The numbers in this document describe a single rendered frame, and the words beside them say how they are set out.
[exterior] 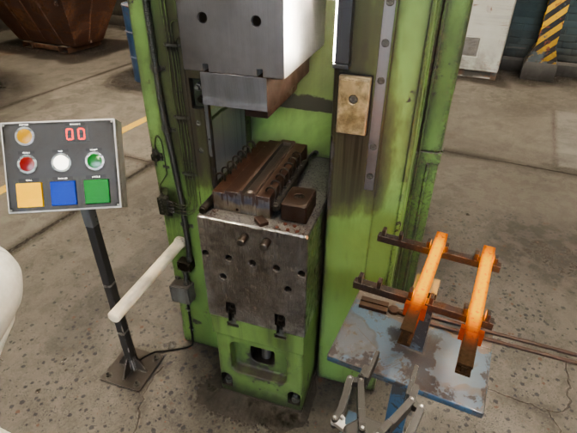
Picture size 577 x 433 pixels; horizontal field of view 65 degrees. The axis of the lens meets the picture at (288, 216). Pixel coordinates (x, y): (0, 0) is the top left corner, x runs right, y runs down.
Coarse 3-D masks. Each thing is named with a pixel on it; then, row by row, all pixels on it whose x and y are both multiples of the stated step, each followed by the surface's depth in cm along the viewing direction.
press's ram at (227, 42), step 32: (192, 0) 115; (224, 0) 112; (256, 0) 110; (288, 0) 111; (320, 0) 138; (192, 32) 119; (224, 32) 117; (256, 32) 114; (288, 32) 115; (320, 32) 144; (192, 64) 125; (224, 64) 122; (256, 64) 119; (288, 64) 120
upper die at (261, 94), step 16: (304, 64) 151; (208, 80) 126; (224, 80) 124; (240, 80) 122; (256, 80) 121; (272, 80) 124; (288, 80) 138; (208, 96) 128; (224, 96) 127; (240, 96) 125; (256, 96) 124; (272, 96) 127
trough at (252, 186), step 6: (282, 144) 174; (288, 144) 174; (276, 150) 168; (282, 150) 170; (270, 156) 163; (276, 156) 166; (270, 162) 162; (264, 168) 158; (270, 168) 158; (258, 174) 154; (264, 174) 154; (252, 180) 150; (258, 180) 151; (246, 186) 145; (252, 186) 147; (246, 192) 144
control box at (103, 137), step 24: (72, 120) 139; (96, 120) 139; (24, 144) 137; (48, 144) 138; (72, 144) 139; (96, 144) 140; (120, 144) 145; (48, 168) 139; (72, 168) 139; (96, 168) 140; (120, 168) 143; (48, 192) 139; (120, 192) 142
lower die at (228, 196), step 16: (256, 144) 176; (272, 144) 174; (304, 144) 174; (256, 160) 163; (240, 176) 152; (272, 176) 152; (224, 192) 145; (240, 192) 143; (256, 192) 142; (272, 192) 143; (224, 208) 148; (240, 208) 146; (256, 208) 144
